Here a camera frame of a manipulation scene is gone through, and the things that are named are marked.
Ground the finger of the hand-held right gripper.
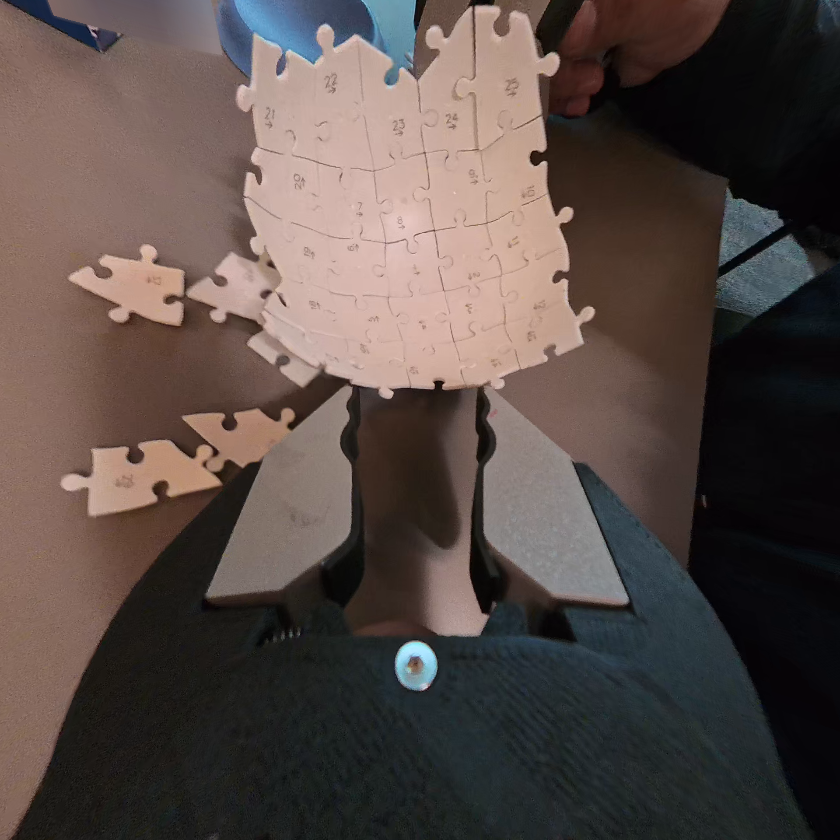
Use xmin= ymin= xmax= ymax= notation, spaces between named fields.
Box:
xmin=412 ymin=0 xmax=470 ymax=72

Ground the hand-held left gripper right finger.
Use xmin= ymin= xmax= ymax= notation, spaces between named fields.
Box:
xmin=470 ymin=386 xmax=631 ymax=611

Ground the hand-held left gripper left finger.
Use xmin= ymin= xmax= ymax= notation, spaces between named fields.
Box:
xmin=203 ymin=386 xmax=366 ymax=611

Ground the white puzzle piece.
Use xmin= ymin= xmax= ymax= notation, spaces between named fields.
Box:
xmin=67 ymin=244 xmax=188 ymax=327
xmin=60 ymin=438 xmax=224 ymax=519
xmin=185 ymin=251 xmax=284 ymax=324
xmin=247 ymin=330 xmax=324 ymax=388
xmin=181 ymin=407 xmax=298 ymax=473

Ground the partly built white puzzle ball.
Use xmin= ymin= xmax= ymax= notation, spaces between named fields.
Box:
xmin=235 ymin=5 xmax=596 ymax=399

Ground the printed cardboard puzzle box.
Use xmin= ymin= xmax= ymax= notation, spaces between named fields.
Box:
xmin=26 ymin=0 xmax=123 ymax=52

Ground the person's right hand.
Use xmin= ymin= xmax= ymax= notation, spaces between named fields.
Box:
xmin=548 ymin=0 xmax=723 ymax=119

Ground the blue round plastic dish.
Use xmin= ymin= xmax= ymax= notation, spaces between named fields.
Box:
xmin=217 ymin=0 xmax=417 ymax=86

